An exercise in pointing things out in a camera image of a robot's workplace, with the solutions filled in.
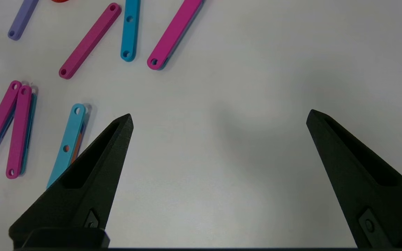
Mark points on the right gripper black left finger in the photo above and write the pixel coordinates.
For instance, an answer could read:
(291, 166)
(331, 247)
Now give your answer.
(82, 195)

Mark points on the orange flat bar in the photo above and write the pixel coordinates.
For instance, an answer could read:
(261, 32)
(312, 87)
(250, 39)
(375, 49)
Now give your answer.
(76, 148)

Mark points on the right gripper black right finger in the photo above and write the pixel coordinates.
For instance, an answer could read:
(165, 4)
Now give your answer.
(379, 202)

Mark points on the medium blue flat bar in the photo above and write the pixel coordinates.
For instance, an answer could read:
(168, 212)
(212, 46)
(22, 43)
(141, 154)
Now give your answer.
(129, 35)

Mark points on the small red arc piece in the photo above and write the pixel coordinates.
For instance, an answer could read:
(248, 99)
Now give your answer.
(60, 1)

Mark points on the light blue flat bar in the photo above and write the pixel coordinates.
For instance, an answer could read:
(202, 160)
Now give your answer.
(71, 130)

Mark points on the short purple bar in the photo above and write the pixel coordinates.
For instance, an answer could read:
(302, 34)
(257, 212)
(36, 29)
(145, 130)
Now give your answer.
(23, 19)

